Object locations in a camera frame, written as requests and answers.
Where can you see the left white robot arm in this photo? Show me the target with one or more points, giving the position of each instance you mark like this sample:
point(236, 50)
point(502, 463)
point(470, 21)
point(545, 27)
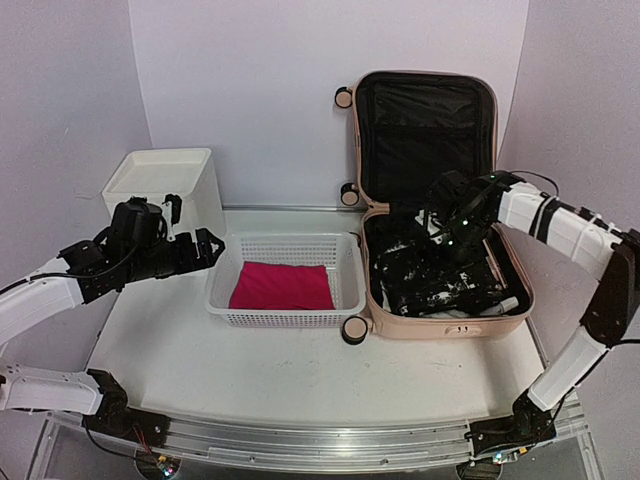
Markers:
point(139, 244)

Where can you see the black white patterned garment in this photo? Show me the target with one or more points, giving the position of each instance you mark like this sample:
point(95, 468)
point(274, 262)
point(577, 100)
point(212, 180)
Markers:
point(417, 279)

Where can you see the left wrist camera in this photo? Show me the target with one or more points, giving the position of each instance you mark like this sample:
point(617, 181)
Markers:
point(171, 208)

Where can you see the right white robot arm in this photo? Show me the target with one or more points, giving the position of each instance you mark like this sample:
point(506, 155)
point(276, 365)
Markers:
point(590, 286)

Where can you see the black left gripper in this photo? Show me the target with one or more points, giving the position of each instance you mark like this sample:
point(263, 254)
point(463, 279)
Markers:
point(188, 262)

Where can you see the white perforated plastic basket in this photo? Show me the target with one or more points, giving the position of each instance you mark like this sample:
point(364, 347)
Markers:
point(337, 252)

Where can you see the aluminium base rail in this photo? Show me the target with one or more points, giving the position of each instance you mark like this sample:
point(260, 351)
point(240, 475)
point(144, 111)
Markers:
point(355, 449)

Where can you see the white tube bottle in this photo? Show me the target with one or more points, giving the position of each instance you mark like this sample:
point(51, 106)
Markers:
point(502, 307)

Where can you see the magenta garment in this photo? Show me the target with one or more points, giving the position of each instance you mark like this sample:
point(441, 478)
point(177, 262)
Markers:
point(263, 286)

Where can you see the white drawer cabinet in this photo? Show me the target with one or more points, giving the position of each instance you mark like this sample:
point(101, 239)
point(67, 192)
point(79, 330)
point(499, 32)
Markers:
point(188, 173)

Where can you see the pink hard-shell suitcase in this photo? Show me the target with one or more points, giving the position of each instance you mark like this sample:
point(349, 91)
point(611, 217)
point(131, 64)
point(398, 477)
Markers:
point(410, 128)

